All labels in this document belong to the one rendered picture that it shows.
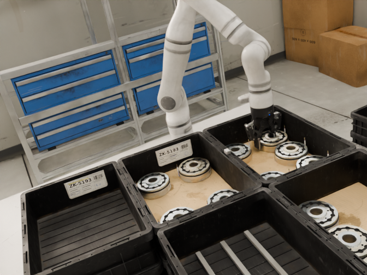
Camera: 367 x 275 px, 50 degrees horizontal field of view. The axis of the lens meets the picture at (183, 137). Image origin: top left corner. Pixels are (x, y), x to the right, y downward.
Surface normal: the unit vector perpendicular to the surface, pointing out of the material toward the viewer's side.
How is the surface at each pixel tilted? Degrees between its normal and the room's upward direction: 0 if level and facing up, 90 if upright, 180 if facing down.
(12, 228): 0
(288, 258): 0
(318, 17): 91
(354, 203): 0
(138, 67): 90
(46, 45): 90
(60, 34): 90
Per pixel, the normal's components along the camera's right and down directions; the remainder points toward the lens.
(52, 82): 0.46, 0.33
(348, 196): -0.18, -0.87
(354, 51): -0.94, 0.28
